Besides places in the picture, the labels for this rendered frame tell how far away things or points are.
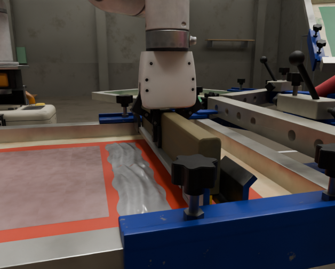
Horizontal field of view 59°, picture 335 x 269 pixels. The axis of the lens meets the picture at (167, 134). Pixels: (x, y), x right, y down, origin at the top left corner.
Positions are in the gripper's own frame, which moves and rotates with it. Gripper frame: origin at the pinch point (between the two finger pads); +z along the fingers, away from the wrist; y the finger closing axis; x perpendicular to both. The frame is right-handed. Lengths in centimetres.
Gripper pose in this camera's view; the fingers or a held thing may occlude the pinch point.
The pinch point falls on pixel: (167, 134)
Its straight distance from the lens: 55.4
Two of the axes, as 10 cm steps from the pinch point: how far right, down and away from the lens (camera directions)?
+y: -9.7, 0.6, -2.4
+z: 0.0, 9.7, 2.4
